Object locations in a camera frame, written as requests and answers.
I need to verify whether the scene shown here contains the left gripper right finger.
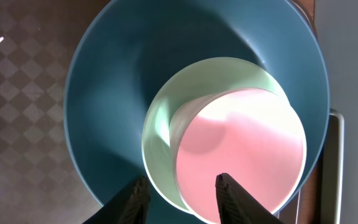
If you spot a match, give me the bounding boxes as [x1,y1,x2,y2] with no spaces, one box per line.
[215,173,283,224]

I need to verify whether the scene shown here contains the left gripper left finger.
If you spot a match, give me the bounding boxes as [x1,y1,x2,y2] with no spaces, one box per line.
[83,175,150,224]

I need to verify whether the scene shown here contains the pink cup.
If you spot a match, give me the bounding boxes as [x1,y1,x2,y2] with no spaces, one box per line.
[170,88,306,223]

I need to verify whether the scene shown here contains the grey dishwasher rack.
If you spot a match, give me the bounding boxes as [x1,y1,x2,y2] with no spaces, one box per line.
[314,0,358,223]

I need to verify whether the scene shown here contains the brown serving tray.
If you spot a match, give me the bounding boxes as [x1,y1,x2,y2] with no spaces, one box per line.
[0,0,319,224]

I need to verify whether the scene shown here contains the light green bowl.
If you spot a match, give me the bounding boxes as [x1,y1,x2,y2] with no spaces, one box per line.
[142,57,288,213]

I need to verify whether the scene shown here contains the dark blue plate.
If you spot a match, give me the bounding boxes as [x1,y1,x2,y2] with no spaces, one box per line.
[64,0,329,223]

